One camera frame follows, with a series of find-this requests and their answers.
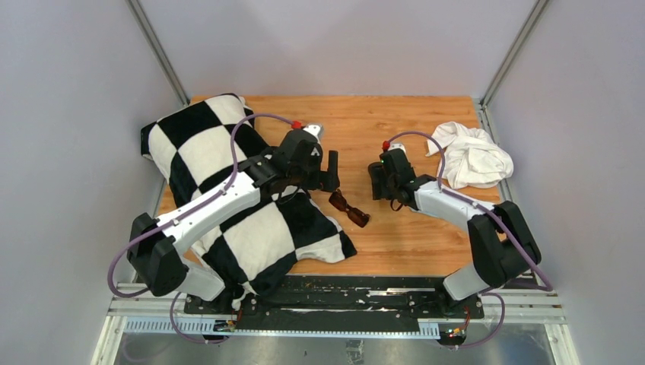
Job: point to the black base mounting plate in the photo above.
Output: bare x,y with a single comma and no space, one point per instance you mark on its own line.
343,304

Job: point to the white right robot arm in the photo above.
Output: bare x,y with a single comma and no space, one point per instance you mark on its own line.
502,245

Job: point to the black white checkered pillow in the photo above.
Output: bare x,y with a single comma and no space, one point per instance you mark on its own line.
244,215

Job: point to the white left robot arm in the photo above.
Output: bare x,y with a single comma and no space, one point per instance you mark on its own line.
158,244

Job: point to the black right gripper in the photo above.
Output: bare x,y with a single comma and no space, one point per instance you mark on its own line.
379,182

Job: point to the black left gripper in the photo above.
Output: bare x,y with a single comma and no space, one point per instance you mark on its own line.
325,180

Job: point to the tortoiseshell brown sunglasses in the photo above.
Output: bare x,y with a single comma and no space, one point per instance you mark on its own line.
358,217

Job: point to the crumpled white cloth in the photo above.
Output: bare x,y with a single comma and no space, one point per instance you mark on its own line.
472,158

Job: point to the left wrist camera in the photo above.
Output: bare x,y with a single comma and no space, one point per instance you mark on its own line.
316,130

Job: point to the aluminium frame rail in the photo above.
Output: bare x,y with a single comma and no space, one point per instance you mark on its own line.
521,325

